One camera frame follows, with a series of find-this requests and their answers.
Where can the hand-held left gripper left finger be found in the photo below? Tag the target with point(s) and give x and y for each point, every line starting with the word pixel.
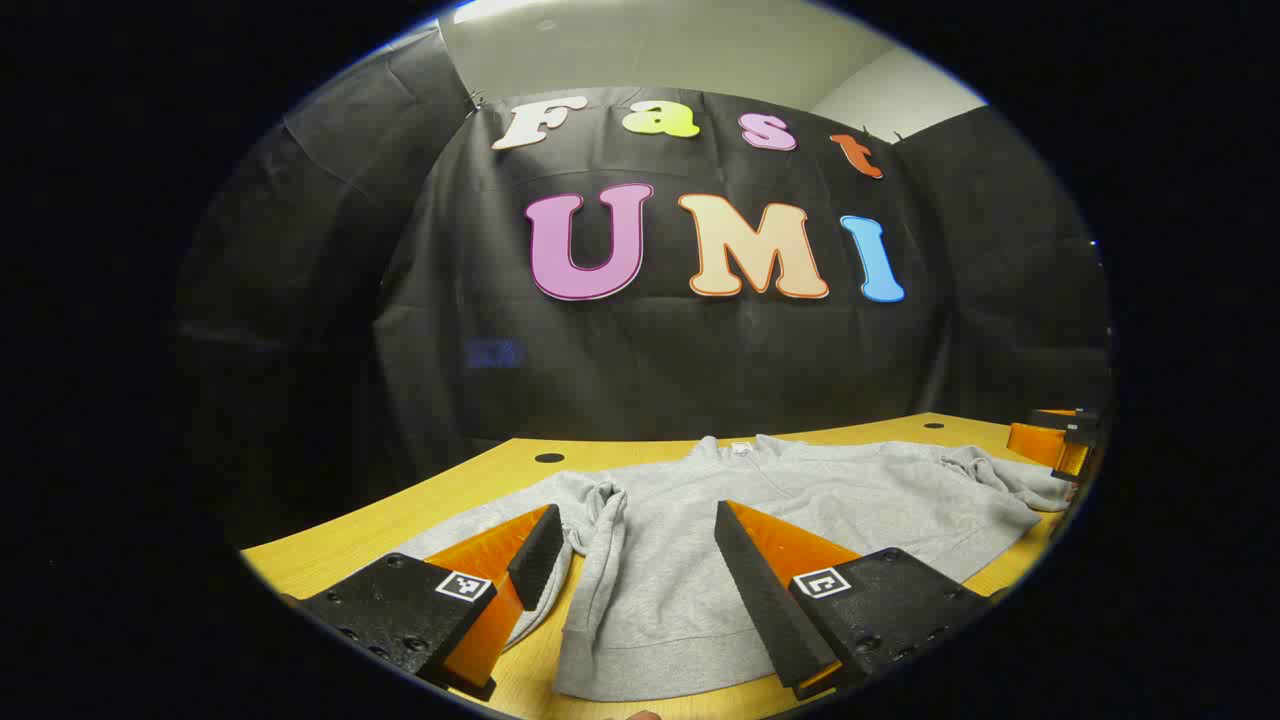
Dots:
pixel 540 555

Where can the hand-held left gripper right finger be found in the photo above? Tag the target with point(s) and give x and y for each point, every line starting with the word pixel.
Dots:
pixel 755 590

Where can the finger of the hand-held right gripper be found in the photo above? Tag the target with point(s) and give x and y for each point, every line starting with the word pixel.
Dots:
pixel 1060 415
pixel 1040 443

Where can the grey sweatshirt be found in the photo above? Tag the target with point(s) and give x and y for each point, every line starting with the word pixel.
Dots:
pixel 700 540

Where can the black backdrop cloth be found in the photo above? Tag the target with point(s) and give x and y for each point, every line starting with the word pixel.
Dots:
pixel 650 370

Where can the ceiling light panel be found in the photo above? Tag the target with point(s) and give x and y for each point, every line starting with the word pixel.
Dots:
pixel 500 8

